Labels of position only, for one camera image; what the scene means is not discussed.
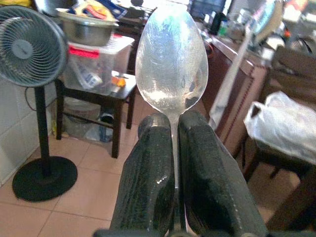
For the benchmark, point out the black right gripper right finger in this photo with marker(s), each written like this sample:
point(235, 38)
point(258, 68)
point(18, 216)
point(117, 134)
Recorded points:
point(212, 177)

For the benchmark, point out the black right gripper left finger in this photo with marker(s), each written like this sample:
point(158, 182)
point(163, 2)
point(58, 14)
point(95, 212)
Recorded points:
point(145, 177)

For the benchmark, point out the steel spoon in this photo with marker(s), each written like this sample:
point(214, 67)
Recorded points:
point(170, 61)

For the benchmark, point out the dark wooden stool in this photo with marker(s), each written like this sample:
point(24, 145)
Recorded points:
point(118, 98)

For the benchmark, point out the dark wooden chair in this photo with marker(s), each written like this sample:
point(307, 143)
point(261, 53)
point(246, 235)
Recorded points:
point(296, 187)

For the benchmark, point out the brown wooden cabinet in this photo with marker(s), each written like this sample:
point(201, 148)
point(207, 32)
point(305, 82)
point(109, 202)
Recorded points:
point(234, 93)

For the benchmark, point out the white plastic bag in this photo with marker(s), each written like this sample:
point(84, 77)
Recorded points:
point(284, 123)

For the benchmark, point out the clear plastic storage box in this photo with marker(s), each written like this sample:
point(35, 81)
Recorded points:
point(98, 66)

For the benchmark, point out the black bottle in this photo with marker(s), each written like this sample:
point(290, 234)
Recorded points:
point(218, 23)

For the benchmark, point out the steel pot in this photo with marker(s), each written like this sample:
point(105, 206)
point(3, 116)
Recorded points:
point(86, 32)

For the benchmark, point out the grey standing fan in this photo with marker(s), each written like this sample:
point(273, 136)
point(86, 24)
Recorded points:
point(24, 47)

